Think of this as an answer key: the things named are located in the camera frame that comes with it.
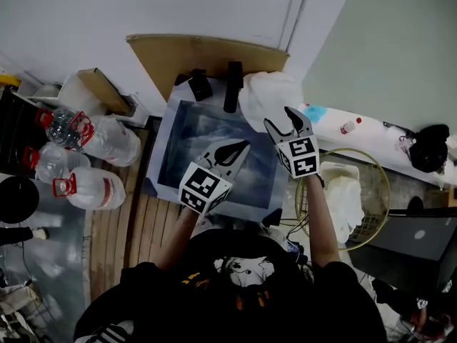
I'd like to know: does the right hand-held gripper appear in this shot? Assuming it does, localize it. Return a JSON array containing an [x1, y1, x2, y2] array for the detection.
[[263, 106, 320, 179]]

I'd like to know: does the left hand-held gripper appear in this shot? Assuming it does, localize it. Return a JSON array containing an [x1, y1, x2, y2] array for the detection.
[[177, 138, 251, 216]]

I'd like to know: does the white plastic basket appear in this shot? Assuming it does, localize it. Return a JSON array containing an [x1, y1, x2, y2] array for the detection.
[[318, 161, 361, 228]]

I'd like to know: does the person's left forearm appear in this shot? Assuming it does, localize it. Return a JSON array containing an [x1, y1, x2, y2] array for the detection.
[[155, 207, 199, 271]]

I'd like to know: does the person's right forearm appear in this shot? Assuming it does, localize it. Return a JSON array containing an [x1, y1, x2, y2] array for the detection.
[[305, 175, 343, 269]]

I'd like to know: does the long cardboard box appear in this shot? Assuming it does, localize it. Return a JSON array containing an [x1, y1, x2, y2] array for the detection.
[[77, 67, 131, 116]]

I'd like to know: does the white open box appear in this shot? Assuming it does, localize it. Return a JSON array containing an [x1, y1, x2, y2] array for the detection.
[[17, 73, 149, 128]]

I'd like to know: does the blue cloth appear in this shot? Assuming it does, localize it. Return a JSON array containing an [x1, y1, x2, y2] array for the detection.
[[303, 105, 328, 124]]

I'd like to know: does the grey square sink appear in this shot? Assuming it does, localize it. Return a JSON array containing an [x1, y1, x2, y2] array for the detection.
[[142, 75, 289, 224]]

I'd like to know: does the tall black bottle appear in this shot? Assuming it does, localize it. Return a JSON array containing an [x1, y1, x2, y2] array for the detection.
[[224, 61, 245, 113]]

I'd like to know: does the black pump bottle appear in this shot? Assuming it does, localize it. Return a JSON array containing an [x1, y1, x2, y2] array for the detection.
[[188, 69, 214, 102]]

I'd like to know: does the white window ledge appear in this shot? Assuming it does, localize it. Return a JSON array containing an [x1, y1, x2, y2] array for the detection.
[[298, 101, 457, 189]]

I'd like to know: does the large plastic water bottle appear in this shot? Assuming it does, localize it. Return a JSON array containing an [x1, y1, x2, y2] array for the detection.
[[69, 111, 142, 167], [52, 166, 126, 211], [23, 141, 92, 184]]

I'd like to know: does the large cardboard sheet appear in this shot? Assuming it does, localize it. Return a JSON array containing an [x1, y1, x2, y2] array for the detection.
[[126, 34, 290, 103]]

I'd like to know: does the wooden slat pallet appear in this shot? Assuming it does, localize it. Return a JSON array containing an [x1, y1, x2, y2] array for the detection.
[[89, 129, 183, 299]]

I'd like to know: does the pale roller blind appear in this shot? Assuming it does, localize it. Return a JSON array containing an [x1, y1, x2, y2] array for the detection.
[[301, 0, 457, 135]]

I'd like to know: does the black bag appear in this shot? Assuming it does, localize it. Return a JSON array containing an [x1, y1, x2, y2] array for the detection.
[[408, 124, 451, 174]]

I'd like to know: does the person's black shirt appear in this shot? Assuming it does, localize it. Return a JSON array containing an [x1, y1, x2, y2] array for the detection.
[[73, 229, 388, 343]]

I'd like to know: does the ridged clear water bottle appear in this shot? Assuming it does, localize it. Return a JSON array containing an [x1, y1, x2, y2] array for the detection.
[[34, 107, 86, 151]]

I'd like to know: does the dark grey desk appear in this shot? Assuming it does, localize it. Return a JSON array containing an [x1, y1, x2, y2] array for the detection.
[[348, 207, 457, 296]]

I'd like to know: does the black round stool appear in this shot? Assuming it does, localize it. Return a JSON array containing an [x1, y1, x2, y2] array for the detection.
[[0, 175, 40, 224]]

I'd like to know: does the gold wire basket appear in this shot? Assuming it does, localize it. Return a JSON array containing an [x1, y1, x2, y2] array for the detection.
[[295, 147, 391, 252]]

